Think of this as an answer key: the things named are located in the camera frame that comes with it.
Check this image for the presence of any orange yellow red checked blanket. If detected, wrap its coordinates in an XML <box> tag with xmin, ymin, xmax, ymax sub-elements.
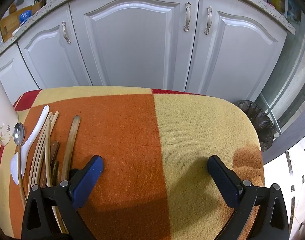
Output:
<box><xmin>0</xmin><ymin>86</ymin><xmax>265</xmax><ymax>240</ymax></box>

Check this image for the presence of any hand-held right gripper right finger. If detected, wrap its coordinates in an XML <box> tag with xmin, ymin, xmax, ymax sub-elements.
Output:
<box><xmin>207</xmin><ymin>155</ymin><xmax>289</xmax><ymax>240</ymax></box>

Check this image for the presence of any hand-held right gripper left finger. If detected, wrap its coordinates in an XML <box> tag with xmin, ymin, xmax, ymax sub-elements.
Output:
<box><xmin>21</xmin><ymin>155</ymin><xmax>104</xmax><ymax>240</ymax></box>

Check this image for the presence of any bundle of bamboo chopsticks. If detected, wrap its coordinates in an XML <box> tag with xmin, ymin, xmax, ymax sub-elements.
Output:
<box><xmin>28</xmin><ymin>111</ymin><xmax>68</xmax><ymax>234</ymax></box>

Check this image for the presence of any metal spoon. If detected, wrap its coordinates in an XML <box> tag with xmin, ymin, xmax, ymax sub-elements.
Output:
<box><xmin>13</xmin><ymin>122</ymin><xmax>27</xmax><ymax>208</ymax></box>

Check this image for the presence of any glass sliding door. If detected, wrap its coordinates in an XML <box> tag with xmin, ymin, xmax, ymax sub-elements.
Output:
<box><xmin>252</xmin><ymin>0</ymin><xmax>305</xmax><ymax>165</ymax></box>

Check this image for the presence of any wooden knife block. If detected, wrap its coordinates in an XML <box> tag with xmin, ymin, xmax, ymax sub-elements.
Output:
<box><xmin>33</xmin><ymin>0</ymin><xmax>47</xmax><ymax>15</ymax></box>

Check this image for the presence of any wide bamboo chopstick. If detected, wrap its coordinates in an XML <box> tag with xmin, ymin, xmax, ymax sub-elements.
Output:
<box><xmin>61</xmin><ymin>115</ymin><xmax>81</xmax><ymax>182</ymax></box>

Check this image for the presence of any wooden cutting board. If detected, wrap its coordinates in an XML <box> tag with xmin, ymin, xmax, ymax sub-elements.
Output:
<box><xmin>0</xmin><ymin>5</ymin><xmax>33</xmax><ymax>43</ymax></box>

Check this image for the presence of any blue white packet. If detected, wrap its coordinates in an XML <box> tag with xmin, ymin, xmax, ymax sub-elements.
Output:
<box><xmin>19</xmin><ymin>9</ymin><xmax>33</xmax><ymax>27</ymax></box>

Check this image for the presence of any trash bin with black bag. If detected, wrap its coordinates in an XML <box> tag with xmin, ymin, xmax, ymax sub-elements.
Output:
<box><xmin>234</xmin><ymin>100</ymin><xmax>276</xmax><ymax>152</ymax></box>

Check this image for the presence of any floral ceramic utensil holder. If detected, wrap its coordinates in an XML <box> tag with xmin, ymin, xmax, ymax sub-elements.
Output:
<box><xmin>0</xmin><ymin>66</ymin><xmax>19</xmax><ymax>147</ymax></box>

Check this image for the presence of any ornate metal cabinet handle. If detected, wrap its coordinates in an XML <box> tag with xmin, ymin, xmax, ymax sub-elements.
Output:
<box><xmin>184</xmin><ymin>2</ymin><xmax>192</xmax><ymax>32</ymax></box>
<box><xmin>204</xmin><ymin>7</ymin><xmax>213</xmax><ymax>35</ymax></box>
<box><xmin>62</xmin><ymin>21</ymin><xmax>71</xmax><ymax>44</ymax></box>

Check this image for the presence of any white cabinet door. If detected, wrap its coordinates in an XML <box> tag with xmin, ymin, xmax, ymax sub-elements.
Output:
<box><xmin>187</xmin><ymin>0</ymin><xmax>288</xmax><ymax>103</ymax></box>
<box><xmin>17</xmin><ymin>2</ymin><xmax>93</xmax><ymax>90</ymax></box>
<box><xmin>0</xmin><ymin>42</ymin><xmax>41</xmax><ymax>99</ymax></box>
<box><xmin>69</xmin><ymin>0</ymin><xmax>201</xmax><ymax>93</ymax></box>

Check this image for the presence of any white ceramic spoon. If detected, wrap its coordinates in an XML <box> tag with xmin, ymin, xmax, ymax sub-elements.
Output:
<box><xmin>10</xmin><ymin>105</ymin><xmax>50</xmax><ymax>185</ymax></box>

